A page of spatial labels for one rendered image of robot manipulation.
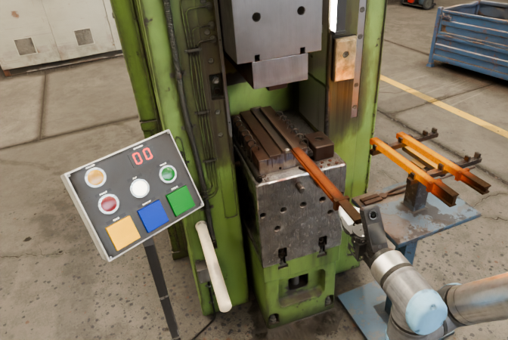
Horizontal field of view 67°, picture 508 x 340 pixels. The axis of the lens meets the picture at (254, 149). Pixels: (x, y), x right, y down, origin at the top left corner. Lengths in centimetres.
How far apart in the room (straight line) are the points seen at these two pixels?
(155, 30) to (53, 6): 513
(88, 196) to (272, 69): 69
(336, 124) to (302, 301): 89
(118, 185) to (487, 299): 96
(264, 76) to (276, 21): 18
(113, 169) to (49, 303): 148
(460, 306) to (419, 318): 14
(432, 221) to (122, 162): 116
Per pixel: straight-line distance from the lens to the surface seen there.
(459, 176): 145
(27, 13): 646
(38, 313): 256
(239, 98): 184
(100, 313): 239
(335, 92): 162
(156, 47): 135
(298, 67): 134
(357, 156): 186
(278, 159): 147
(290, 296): 203
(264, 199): 148
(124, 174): 121
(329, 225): 172
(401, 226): 160
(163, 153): 125
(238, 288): 210
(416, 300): 93
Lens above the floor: 177
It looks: 31 degrees down
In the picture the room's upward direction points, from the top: 4 degrees counter-clockwise
